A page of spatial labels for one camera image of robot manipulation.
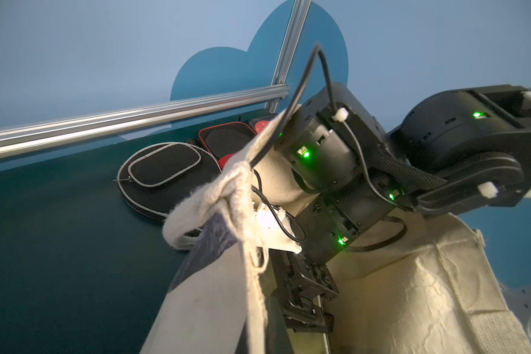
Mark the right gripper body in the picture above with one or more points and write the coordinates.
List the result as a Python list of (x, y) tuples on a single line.
[(301, 287)]

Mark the cream canvas tote bag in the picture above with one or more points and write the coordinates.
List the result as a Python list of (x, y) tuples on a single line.
[(432, 292)]

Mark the black red paddle case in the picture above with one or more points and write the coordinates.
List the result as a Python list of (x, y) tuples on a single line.
[(225, 140)]

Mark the black white-piped paddle case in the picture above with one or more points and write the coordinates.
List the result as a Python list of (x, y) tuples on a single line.
[(158, 177)]

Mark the clear-packaged red paddle set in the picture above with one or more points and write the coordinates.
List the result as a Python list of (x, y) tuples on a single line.
[(260, 123)]

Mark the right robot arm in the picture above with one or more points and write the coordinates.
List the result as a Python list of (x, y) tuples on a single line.
[(455, 151)]

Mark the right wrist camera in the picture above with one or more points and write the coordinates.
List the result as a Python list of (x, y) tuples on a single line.
[(271, 235)]

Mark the aluminium back rail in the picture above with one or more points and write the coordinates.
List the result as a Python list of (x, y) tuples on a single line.
[(28, 139)]

